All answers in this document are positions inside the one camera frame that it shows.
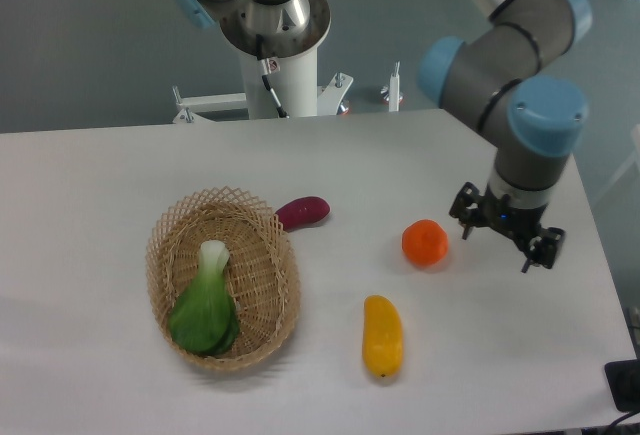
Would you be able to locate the green bok choy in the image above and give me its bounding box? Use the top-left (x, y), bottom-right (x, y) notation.
top-left (168, 240), bottom-right (240, 356)

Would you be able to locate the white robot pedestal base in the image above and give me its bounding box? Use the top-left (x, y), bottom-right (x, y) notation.
top-left (171, 0), bottom-right (407, 124)

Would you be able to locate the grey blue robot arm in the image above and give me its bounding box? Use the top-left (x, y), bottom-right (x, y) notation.
top-left (175, 0), bottom-right (592, 268)

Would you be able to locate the woven bamboo basket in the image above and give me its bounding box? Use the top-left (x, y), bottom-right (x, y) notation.
top-left (146, 186), bottom-right (301, 373)

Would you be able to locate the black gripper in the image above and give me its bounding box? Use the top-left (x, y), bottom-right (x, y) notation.
top-left (449, 182), bottom-right (565, 273)

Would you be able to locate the black device at table edge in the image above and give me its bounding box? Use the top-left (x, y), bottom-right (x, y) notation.
top-left (604, 359), bottom-right (639, 412)

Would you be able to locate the black cable on pedestal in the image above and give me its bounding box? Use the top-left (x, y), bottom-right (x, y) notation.
top-left (254, 33), bottom-right (290, 120)

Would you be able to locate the orange fruit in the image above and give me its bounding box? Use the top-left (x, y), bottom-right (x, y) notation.
top-left (401, 219), bottom-right (449, 267)

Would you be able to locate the yellow mango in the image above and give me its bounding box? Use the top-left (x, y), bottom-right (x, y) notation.
top-left (362, 295), bottom-right (404, 378)

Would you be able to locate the purple sweet potato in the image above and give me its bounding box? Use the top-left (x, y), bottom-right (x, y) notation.
top-left (275, 196), bottom-right (330, 231)

